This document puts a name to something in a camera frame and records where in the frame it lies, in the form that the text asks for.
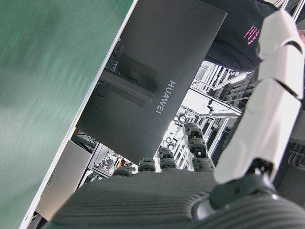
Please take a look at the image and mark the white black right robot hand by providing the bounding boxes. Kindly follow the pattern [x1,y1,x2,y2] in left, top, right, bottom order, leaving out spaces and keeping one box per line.
[41,9,305,229]

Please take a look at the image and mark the grey Huawei monitor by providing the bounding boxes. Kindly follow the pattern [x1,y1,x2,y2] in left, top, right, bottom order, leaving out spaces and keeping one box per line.
[35,139,92,221]

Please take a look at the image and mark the black Huawei monitor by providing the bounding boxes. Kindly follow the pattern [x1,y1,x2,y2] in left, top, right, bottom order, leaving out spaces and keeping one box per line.
[76,0,228,164]

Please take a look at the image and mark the green conveyor belt aluminium rails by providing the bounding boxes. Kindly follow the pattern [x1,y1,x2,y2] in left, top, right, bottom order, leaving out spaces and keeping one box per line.
[0,0,139,229]

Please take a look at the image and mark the person in black shirt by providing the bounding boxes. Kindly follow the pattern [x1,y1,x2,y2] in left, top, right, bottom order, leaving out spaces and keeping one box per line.
[202,0,305,72]

